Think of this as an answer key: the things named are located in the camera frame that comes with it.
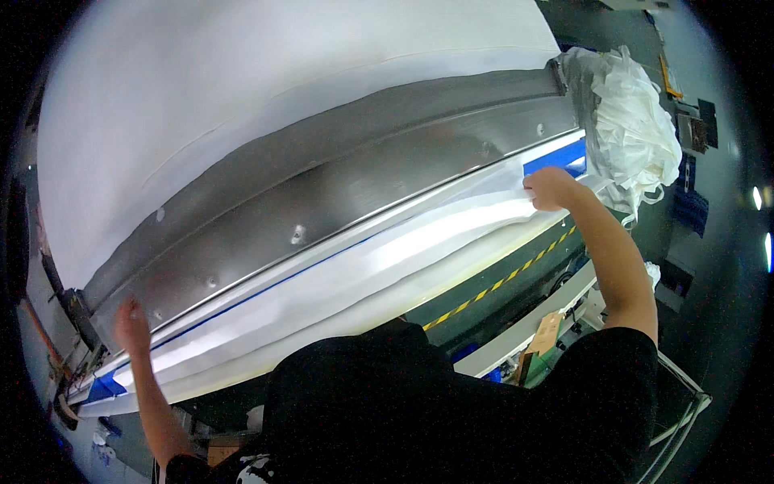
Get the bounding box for small brown cardboard box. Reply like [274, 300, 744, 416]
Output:
[206, 434, 246, 468]

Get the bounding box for blue machine panel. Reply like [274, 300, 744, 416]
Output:
[522, 139, 588, 177]

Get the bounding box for person's left hand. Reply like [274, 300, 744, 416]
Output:
[114, 296, 152, 359]

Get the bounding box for white machine frame rail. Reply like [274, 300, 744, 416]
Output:
[452, 260, 601, 380]

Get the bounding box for person's body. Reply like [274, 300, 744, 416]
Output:
[152, 317, 661, 484]

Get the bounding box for white metal tube frame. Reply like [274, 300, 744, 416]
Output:
[632, 350, 714, 484]

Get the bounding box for large white fabric roll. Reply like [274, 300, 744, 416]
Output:
[36, 0, 563, 292]

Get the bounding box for yellow hand tool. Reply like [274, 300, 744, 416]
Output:
[658, 54, 685, 100]

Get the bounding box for green machine base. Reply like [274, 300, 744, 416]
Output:
[404, 212, 590, 359]

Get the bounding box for pile of white fabric scraps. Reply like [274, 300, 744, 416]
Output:
[559, 45, 684, 227]

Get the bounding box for yellow black hazard tape strip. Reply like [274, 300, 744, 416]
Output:
[421, 225, 578, 332]

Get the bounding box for blue cloth heap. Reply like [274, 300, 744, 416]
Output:
[672, 154, 710, 238]

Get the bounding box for person's right hand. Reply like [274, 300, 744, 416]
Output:
[522, 166, 583, 213]

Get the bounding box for long white fabric sheet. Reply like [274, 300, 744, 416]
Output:
[75, 159, 613, 419]

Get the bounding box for stainless steel machine cover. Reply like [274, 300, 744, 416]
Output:
[81, 68, 583, 355]

